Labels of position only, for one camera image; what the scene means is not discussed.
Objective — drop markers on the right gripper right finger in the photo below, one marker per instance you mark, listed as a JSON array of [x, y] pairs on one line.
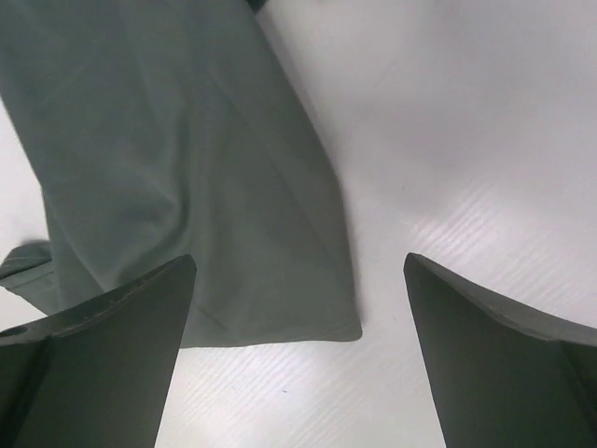
[[501, 373]]

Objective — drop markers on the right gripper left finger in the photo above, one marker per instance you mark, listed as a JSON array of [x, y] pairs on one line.
[[97, 374]]

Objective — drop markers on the dark grey t-shirt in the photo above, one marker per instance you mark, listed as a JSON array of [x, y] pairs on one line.
[[163, 128]]

